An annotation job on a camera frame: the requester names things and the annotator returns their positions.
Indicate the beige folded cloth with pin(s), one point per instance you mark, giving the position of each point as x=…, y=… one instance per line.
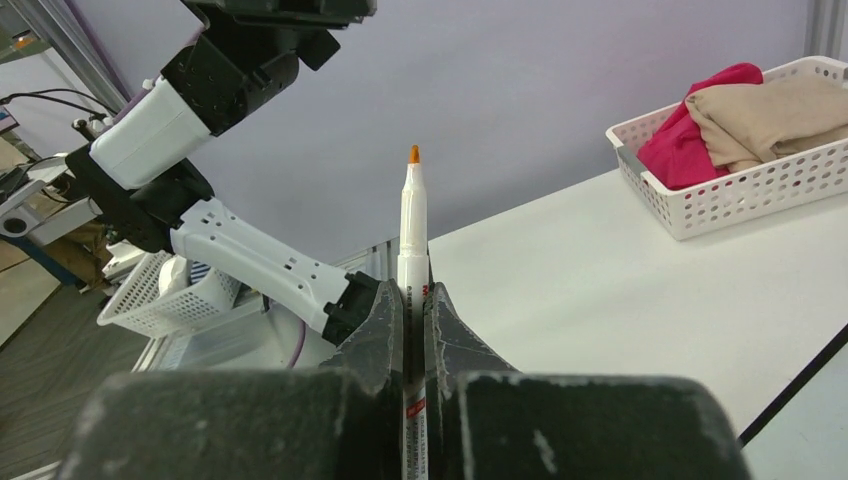
x=745, y=125

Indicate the pink cloth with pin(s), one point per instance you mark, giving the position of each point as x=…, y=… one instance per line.
x=676, y=154

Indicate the white whiteboard black frame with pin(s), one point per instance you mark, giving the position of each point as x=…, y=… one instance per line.
x=802, y=434

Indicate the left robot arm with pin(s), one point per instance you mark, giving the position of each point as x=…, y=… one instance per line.
x=139, y=174

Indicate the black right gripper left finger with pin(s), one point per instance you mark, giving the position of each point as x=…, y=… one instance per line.
x=338, y=420

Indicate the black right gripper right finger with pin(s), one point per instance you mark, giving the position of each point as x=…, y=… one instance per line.
x=488, y=420

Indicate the white marker pen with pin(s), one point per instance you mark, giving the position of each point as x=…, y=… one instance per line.
x=413, y=280

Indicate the white perforated plastic basket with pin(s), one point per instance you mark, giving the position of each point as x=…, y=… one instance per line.
x=787, y=182

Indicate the white basket on floor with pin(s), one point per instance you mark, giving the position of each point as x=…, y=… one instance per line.
x=137, y=305

